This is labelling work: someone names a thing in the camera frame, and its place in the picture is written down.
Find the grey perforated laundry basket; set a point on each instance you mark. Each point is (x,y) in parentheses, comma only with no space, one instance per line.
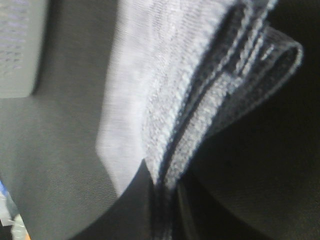
(22,32)

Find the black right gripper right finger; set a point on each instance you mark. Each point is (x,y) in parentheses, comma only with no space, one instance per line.
(200,217)

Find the lavender towel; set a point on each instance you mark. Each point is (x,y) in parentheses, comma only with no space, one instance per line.
(181,71)

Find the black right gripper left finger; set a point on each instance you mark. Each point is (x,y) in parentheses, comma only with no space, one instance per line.
(130,217)

